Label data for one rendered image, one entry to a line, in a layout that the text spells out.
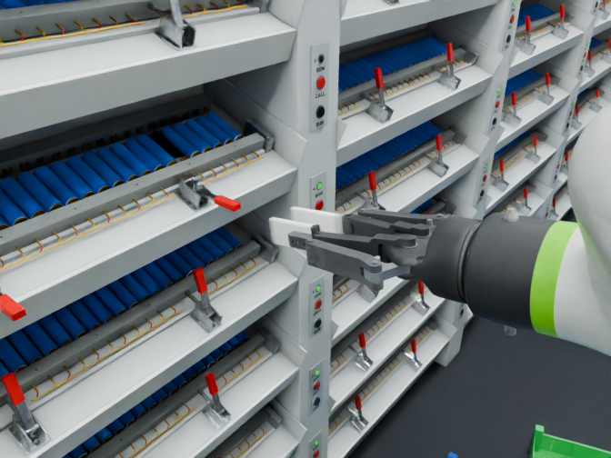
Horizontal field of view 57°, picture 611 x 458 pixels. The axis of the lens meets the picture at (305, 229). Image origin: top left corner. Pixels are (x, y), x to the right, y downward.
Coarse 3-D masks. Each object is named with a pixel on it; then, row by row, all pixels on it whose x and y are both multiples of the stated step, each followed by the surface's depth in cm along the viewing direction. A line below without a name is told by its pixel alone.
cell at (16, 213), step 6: (0, 192) 62; (0, 198) 61; (6, 198) 62; (0, 204) 61; (6, 204) 61; (12, 204) 61; (0, 210) 61; (6, 210) 61; (12, 210) 61; (18, 210) 61; (6, 216) 60; (12, 216) 60; (18, 216) 60; (24, 216) 61; (12, 222) 60
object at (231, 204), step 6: (198, 186) 70; (198, 192) 71; (204, 192) 70; (210, 198) 69; (216, 198) 69; (222, 198) 69; (228, 198) 69; (222, 204) 68; (228, 204) 67; (234, 204) 67; (240, 204) 68; (234, 210) 67
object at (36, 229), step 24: (240, 144) 80; (168, 168) 72; (192, 168) 73; (120, 192) 67; (144, 192) 69; (48, 216) 61; (72, 216) 62; (96, 216) 65; (0, 240) 57; (24, 240) 59
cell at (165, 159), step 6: (138, 138) 76; (144, 138) 76; (150, 138) 76; (144, 144) 76; (150, 144) 75; (156, 144) 75; (150, 150) 75; (156, 150) 75; (162, 150) 75; (156, 156) 75; (162, 156) 74; (168, 156) 74; (162, 162) 74; (168, 162) 74
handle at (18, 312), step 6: (0, 294) 52; (6, 294) 51; (0, 300) 51; (6, 300) 51; (12, 300) 51; (0, 306) 50; (6, 306) 50; (12, 306) 50; (18, 306) 50; (6, 312) 50; (12, 312) 49; (18, 312) 49; (24, 312) 50; (12, 318) 49; (18, 318) 50
